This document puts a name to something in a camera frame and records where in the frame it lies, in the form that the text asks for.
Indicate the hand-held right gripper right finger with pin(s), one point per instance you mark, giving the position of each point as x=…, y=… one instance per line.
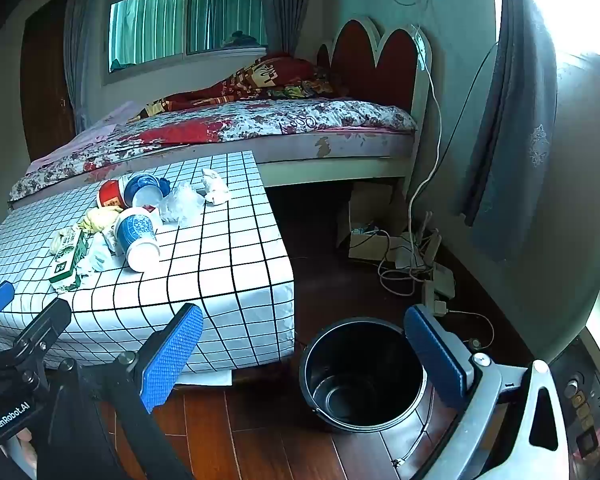
x=435, y=355

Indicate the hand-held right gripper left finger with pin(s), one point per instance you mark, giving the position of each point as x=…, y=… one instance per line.
x=172, y=355

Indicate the green white carton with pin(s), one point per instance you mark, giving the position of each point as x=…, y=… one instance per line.
x=67, y=262

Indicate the white paper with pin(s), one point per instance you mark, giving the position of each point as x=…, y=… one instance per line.
x=97, y=255

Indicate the black bucket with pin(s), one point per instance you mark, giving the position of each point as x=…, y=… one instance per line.
x=330, y=360

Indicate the yellow knitted cloth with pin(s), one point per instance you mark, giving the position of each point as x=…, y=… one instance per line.
x=97, y=219

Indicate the blue white patterned cup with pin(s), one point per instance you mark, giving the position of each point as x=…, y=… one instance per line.
x=135, y=230

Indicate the red paper cup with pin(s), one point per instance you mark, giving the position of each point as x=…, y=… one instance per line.
x=111, y=192

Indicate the clear plastic wrap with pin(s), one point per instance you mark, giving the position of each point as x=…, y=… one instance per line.
x=180, y=202

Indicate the plain blue paper cup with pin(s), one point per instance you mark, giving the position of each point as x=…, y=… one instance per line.
x=142, y=191

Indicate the blue cloth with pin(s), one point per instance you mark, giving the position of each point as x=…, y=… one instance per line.
x=163, y=184

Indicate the white tissue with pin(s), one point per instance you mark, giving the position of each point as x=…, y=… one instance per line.
x=214, y=187

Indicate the person's left hand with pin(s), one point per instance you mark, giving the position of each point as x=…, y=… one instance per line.
x=25, y=452

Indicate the white power strip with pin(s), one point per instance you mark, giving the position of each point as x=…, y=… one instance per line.
x=432, y=302

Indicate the white adapter box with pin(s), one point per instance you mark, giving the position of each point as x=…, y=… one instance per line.
x=445, y=280

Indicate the white router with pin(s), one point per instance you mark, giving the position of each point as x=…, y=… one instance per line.
x=415, y=252

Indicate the table with checked white cloth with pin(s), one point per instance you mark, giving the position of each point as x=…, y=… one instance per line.
x=220, y=240

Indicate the black appliance with buttons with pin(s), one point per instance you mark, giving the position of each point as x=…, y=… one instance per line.
x=585, y=410

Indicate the cardboard box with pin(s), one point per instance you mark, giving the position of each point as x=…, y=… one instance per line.
x=365, y=205

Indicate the pink cloth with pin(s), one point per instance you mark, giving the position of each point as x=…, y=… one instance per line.
x=105, y=122

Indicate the bed with red headboard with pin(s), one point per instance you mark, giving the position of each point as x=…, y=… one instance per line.
x=330, y=167

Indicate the brown wooden door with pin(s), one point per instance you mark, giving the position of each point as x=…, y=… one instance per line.
x=45, y=85

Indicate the blue embroidered curtain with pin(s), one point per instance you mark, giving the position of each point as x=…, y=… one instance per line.
x=510, y=110

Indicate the grey curtain beside door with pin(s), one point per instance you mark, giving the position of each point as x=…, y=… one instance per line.
x=82, y=60

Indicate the floral bedsheet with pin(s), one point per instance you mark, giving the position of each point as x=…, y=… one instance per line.
x=280, y=117

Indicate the red printed blanket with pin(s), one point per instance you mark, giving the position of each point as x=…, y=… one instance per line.
x=260, y=75

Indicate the window with green curtain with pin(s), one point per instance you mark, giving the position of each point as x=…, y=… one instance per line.
x=150, y=20

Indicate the dark clothes on windowsill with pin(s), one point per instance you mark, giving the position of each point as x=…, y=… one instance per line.
x=239, y=38

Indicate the grey curtain beside headboard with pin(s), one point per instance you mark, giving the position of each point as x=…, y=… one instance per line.
x=282, y=5

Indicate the bright window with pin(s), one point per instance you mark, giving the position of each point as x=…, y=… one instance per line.
x=570, y=0

